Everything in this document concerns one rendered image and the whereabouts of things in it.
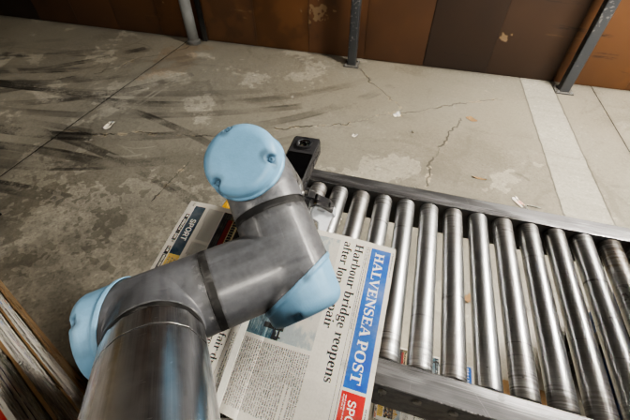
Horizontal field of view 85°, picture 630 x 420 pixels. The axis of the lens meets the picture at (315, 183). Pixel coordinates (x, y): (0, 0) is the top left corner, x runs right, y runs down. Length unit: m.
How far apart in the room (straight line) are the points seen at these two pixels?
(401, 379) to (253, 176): 0.55
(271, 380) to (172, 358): 0.30
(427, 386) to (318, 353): 0.30
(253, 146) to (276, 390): 0.33
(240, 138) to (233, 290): 0.14
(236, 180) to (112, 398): 0.18
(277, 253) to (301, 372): 0.24
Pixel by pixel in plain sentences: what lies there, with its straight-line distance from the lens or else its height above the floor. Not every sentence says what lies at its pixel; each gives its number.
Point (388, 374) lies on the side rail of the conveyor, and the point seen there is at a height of 0.80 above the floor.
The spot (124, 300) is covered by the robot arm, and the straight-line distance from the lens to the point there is 0.32.
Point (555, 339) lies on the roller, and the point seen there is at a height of 0.80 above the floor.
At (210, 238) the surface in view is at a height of 1.05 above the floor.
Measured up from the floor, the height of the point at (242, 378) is 1.01.
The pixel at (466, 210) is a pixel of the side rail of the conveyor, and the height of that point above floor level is 0.80.
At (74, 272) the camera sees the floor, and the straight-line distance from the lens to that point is 2.14.
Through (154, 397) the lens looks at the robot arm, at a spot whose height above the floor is 1.32.
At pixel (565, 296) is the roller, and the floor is 0.79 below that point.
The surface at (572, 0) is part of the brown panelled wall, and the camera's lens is 3.66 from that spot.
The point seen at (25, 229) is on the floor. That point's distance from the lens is 2.51.
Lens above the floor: 1.51
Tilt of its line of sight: 44 degrees down
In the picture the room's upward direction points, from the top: straight up
